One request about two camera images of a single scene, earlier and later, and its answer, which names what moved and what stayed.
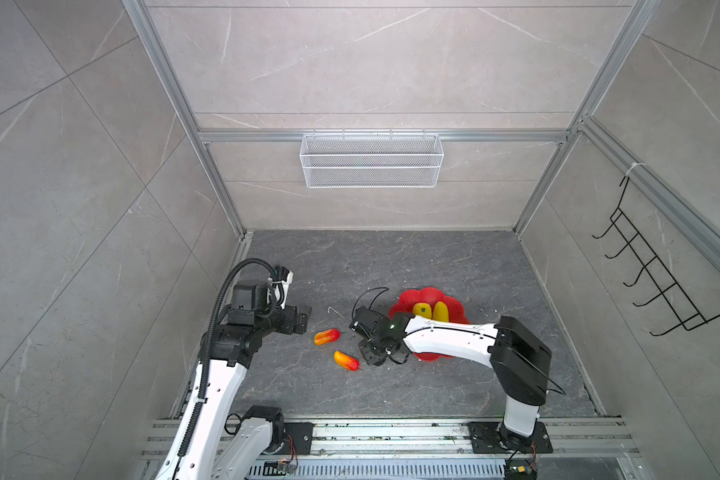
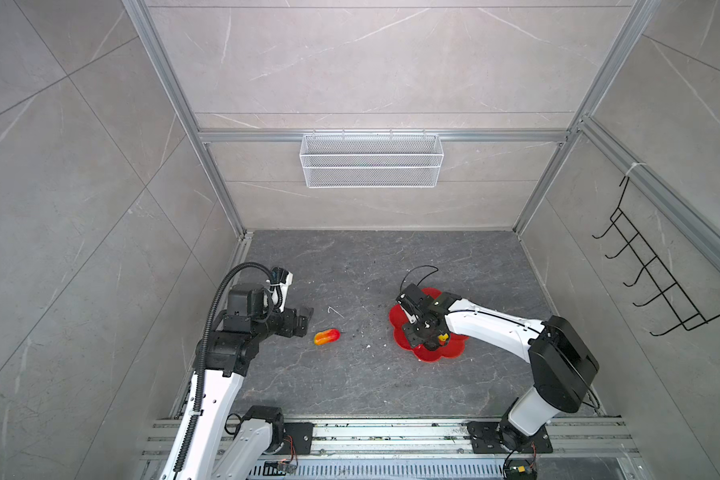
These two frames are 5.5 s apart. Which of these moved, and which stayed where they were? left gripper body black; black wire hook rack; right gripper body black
Moved: right gripper body black
Stayed: black wire hook rack; left gripper body black
